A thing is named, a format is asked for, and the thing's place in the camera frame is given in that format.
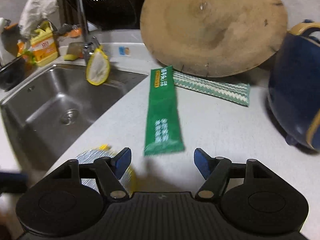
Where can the chrome kitchen faucet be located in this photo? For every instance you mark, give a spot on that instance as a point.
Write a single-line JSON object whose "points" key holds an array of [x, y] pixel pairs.
{"points": [[90, 42]]}

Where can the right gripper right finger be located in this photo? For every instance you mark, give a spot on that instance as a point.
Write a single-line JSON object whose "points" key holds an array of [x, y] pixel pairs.
{"points": [[215, 173]]}

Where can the yellow green sponge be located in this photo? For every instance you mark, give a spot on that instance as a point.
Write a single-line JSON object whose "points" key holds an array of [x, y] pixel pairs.
{"points": [[74, 51]]}

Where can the white rag on faucet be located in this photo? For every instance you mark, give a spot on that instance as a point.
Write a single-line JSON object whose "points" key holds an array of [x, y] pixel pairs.
{"points": [[33, 12]]}

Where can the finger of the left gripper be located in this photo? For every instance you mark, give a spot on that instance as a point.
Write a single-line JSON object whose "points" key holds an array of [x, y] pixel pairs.
{"points": [[15, 183]]}

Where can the small orange bottle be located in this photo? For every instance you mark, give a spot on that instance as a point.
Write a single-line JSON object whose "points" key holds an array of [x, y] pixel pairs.
{"points": [[22, 48]]}

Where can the green white striped cloth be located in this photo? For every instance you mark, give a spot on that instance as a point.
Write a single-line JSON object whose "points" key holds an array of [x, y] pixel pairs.
{"points": [[233, 92]]}

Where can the silver round scouring pad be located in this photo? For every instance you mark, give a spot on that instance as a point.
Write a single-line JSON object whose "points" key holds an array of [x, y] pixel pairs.
{"points": [[87, 158]]}

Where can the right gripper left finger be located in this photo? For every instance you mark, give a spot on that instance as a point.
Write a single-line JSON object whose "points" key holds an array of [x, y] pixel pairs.
{"points": [[109, 171]]}

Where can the green snack wrapper short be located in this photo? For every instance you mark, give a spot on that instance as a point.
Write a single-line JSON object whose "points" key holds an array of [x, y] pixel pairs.
{"points": [[163, 132]]}

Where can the black bowl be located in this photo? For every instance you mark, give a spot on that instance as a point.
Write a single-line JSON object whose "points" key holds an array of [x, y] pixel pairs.
{"points": [[12, 74]]}

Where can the stainless steel sink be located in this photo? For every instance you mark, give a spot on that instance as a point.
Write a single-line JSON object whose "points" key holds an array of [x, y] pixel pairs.
{"points": [[47, 114]]}

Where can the round wooden cutting board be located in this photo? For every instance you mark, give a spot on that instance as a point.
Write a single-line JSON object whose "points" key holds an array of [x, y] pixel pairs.
{"points": [[213, 38]]}

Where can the yellow detergent bottle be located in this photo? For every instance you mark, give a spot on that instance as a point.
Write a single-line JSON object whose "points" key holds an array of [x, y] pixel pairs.
{"points": [[43, 44]]}

